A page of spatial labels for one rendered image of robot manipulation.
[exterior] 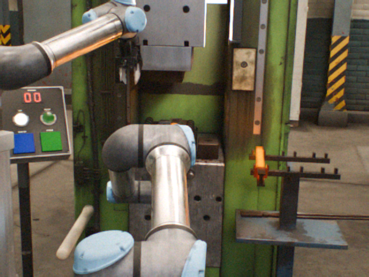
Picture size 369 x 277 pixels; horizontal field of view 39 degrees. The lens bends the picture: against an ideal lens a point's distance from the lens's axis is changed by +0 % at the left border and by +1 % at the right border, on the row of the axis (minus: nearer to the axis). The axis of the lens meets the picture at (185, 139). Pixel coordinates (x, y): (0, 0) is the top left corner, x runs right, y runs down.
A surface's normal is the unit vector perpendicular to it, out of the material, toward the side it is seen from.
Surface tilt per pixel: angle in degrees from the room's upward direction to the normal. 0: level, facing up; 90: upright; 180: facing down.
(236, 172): 90
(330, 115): 90
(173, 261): 47
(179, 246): 19
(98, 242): 7
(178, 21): 90
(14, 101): 60
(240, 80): 90
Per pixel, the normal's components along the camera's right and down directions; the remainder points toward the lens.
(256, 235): 0.03, -0.97
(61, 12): -0.21, 0.22
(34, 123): 0.35, -0.29
